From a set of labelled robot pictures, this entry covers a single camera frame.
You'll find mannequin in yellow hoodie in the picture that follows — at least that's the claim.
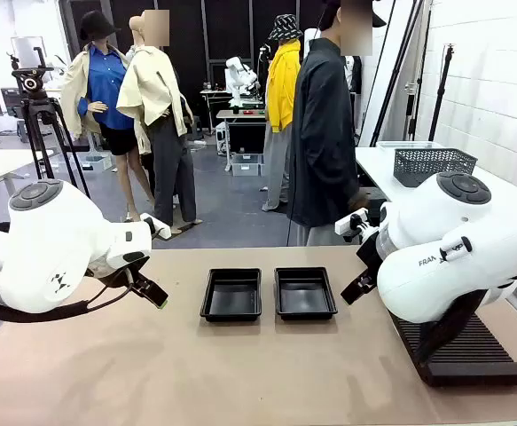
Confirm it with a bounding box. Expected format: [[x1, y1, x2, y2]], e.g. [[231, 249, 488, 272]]
[[261, 13, 304, 213]]

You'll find black light stand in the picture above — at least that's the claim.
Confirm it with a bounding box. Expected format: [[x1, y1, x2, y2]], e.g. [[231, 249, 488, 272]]
[[429, 43, 458, 143]]

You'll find black slotted board rack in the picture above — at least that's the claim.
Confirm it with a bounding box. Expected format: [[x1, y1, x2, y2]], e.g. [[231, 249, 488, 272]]
[[388, 305, 517, 387]]

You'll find mannequin in blue shirt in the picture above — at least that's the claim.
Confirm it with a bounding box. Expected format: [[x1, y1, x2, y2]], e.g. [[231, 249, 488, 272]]
[[60, 11, 155, 223]]

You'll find clear storage bin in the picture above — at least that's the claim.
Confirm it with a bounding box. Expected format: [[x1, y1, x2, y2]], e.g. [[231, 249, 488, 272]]
[[231, 153, 264, 178]]

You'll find person's right hand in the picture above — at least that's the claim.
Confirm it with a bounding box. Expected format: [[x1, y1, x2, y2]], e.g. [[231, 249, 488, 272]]
[[348, 191, 371, 212]]

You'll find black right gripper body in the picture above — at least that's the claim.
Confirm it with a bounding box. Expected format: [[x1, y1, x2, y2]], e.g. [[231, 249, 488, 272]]
[[356, 237, 381, 277]]

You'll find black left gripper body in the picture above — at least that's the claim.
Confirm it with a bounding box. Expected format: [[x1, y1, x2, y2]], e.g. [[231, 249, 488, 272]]
[[124, 257, 152, 289]]

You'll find grey mesh basket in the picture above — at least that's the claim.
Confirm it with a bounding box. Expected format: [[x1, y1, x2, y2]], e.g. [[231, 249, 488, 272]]
[[393, 147, 479, 188]]

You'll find black camera tripod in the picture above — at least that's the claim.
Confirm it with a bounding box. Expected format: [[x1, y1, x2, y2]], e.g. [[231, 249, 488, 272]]
[[7, 46, 91, 199]]

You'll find clear shallow tray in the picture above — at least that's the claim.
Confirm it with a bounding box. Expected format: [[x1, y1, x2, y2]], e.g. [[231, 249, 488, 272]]
[[375, 140, 443, 150]]

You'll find black cabinet under table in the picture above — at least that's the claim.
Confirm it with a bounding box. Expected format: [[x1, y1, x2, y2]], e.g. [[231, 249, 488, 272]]
[[229, 122, 267, 154]]

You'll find white side table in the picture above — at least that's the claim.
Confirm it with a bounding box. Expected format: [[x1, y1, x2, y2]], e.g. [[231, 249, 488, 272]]
[[355, 144, 517, 203]]

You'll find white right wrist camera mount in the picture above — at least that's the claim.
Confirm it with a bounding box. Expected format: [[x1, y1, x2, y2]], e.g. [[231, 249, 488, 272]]
[[334, 210, 370, 243]]

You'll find person's right forearm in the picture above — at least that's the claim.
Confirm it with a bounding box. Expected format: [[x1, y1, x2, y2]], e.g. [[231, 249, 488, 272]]
[[335, 141, 362, 199]]

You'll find person in black coat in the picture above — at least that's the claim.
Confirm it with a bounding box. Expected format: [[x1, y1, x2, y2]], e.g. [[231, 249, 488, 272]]
[[286, 0, 388, 248]]

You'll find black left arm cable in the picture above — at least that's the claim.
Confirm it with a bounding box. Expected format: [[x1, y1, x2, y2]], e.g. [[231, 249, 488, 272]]
[[0, 265, 136, 324]]

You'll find background work table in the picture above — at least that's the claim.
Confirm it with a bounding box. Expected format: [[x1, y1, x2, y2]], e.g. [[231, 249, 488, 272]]
[[215, 108, 268, 172]]

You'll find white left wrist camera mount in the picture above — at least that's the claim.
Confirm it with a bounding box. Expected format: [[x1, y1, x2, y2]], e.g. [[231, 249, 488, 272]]
[[140, 212, 172, 240]]

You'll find black plastic ESD tray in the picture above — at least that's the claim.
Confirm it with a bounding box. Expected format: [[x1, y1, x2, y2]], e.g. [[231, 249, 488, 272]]
[[199, 267, 262, 323], [273, 265, 339, 321]]

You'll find black slanted pole stand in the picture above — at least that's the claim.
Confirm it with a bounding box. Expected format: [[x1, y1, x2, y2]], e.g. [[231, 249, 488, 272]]
[[370, 0, 432, 147]]

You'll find patterned bucket hat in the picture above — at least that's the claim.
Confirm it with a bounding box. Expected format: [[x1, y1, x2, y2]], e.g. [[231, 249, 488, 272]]
[[268, 13, 304, 42]]

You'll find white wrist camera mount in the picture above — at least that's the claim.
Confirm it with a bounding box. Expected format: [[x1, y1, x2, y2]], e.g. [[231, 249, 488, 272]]
[[140, 212, 172, 240], [334, 210, 370, 243]]

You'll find mannequin in cream jacket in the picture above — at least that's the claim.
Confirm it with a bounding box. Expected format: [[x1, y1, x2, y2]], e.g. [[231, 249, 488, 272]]
[[115, 15, 204, 235]]

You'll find black brimmed hat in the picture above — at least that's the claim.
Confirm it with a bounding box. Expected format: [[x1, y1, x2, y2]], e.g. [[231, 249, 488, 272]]
[[79, 10, 121, 45]]

